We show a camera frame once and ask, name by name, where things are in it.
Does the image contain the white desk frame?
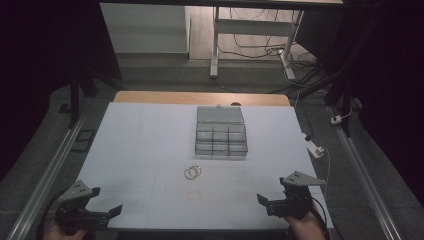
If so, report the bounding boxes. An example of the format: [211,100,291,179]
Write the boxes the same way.
[209,6,305,81]

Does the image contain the clear plastic compartment box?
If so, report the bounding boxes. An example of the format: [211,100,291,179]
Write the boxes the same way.
[194,105,249,158]

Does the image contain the white power strip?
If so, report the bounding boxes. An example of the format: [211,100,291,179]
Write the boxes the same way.
[303,132,325,159]

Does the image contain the person's right hand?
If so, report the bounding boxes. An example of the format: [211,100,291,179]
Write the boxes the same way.
[283,201,327,240]

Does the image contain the gold hoop ring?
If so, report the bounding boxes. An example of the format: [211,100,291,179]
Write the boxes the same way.
[183,166,198,181]
[189,163,203,178]

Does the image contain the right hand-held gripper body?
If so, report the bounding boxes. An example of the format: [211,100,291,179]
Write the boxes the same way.
[279,170,328,221]

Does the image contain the black floor cables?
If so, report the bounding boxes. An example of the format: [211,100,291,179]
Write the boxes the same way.
[216,8,329,141]

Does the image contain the black metal stand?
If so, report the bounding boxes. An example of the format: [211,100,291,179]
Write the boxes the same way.
[66,71,83,129]

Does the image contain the black curtain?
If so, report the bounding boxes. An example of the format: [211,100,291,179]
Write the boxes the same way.
[294,0,424,208]
[0,0,123,183]

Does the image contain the person's left hand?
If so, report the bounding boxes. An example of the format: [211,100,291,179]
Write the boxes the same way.
[42,219,88,240]

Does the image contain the wooden table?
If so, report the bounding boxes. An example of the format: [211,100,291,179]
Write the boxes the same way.
[113,90,291,108]

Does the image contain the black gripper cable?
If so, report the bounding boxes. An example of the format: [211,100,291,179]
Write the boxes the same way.
[35,189,68,240]
[311,196,336,240]

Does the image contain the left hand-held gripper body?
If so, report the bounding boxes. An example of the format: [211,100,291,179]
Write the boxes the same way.
[54,179,102,232]

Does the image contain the aluminium rail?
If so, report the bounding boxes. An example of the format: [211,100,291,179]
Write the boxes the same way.
[328,105,404,240]
[4,111,88,240]

